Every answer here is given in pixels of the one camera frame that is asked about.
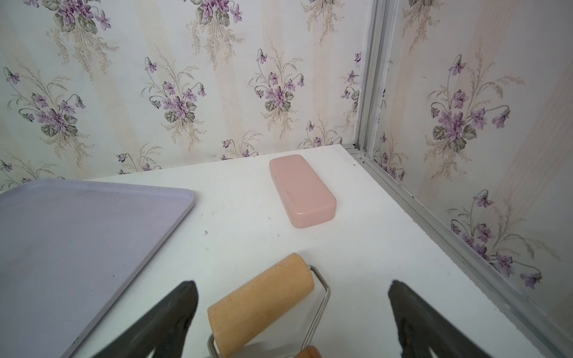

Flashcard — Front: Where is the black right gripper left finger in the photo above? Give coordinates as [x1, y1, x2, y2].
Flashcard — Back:
[96, 280, 198, 357]

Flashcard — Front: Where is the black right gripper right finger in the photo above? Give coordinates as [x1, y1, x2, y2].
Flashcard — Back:
[388, 280, 489, 357]

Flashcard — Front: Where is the wooden dough roller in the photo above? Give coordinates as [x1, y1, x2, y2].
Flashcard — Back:
[207, 253, 331, 357]

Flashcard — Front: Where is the purple plastic tray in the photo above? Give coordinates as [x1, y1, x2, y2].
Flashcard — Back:
[1, 179, 195, 357]

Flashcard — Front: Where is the pink rectangular case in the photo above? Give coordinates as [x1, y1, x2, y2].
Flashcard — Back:
[269, 155, 337, 228]

